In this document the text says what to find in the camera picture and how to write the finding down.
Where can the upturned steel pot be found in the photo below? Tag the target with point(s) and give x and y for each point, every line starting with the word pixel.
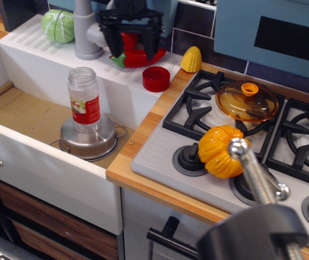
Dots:
pixel 92 146

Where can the green toy cabbage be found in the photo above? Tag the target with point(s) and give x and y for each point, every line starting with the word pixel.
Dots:
pixel 58 26

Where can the amber glass pot lid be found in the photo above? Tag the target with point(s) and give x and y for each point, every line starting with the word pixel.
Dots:
pixel 247 101

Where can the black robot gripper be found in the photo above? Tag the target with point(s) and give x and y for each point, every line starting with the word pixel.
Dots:
pixel 131 17

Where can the orange toy pumpkin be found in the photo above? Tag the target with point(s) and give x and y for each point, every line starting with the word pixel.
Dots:
pixel 213 152

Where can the teal toy microwave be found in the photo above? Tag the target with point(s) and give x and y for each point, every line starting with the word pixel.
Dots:
pixel 270 33

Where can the black clamp with silver screw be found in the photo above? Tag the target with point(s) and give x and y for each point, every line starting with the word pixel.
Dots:
pixel 265 231

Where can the black stove knob left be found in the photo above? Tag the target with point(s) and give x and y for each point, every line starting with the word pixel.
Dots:
pixel 187 162

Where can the black burner grate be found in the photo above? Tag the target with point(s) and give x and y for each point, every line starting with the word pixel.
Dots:
pixel 289 153
pixel 196 112

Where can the white toy sink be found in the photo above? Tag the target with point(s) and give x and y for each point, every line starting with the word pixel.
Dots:
pixel 34 103

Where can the red toy chili pepper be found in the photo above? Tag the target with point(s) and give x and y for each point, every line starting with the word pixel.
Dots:
pixel 132 57

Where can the grey toy faucet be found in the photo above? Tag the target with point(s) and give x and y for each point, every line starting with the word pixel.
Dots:
pixel 89 39

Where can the black left burner grate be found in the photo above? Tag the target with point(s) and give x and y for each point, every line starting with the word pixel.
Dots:
pixel 196 112

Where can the black oven door handle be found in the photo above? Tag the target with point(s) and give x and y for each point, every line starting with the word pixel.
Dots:
pixel 163 244

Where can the grey toy stove top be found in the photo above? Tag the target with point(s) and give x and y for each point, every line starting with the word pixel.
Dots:
pixel 154 161

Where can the black right burner grate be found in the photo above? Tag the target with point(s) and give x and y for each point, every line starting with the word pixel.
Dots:
pixel 289 153

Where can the black stove knob middle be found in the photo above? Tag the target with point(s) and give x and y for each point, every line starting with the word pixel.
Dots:
pixel 241 190

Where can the clear jar with red label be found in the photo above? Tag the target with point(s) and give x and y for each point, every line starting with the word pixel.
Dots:
pixel 83 91

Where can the yellow toy corn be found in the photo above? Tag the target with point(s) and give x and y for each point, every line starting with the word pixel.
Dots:
pixel 192 60

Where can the red plastic cap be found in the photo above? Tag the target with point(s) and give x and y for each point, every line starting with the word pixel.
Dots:
pixel 156 79

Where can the wooden drawer fronts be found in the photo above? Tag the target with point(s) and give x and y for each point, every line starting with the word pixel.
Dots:
pixel 52 232

